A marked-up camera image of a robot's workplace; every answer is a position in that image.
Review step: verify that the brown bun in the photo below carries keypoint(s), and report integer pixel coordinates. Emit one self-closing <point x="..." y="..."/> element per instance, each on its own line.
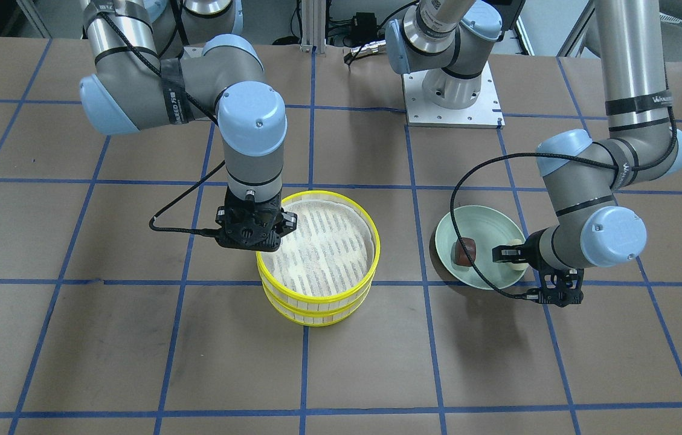
<point x="464" y="251"/>

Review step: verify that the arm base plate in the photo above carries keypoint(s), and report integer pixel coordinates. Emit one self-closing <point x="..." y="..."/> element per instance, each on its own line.
<point x="435" y="99"/>

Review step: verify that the white bun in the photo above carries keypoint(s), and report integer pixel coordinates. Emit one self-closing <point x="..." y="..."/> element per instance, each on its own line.
<point x="514" y="253"/>

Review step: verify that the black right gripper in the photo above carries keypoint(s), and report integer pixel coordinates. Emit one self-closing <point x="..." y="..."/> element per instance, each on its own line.
<point x="288" y="222"/>

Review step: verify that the light green plate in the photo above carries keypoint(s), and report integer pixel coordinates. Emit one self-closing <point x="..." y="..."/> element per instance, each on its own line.
<point x="489" y="229"/>

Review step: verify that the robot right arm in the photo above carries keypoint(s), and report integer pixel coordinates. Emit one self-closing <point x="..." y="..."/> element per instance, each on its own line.
<point x="164" y="65"/>

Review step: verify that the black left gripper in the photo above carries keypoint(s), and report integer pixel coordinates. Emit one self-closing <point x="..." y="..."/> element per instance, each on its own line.
<point x="534" y="249"/>

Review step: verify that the aluminium frame post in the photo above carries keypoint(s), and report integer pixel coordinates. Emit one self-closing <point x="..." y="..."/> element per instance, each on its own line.
<point x="313" y="26"/>

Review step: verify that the yellow steamer layer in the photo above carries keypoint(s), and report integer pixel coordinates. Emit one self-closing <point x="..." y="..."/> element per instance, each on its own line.
<point x="332" y="254"/>
<point x="315" y="314"/>

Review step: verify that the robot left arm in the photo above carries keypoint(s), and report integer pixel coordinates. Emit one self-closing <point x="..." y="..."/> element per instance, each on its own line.
<point x="454" y="39"/>

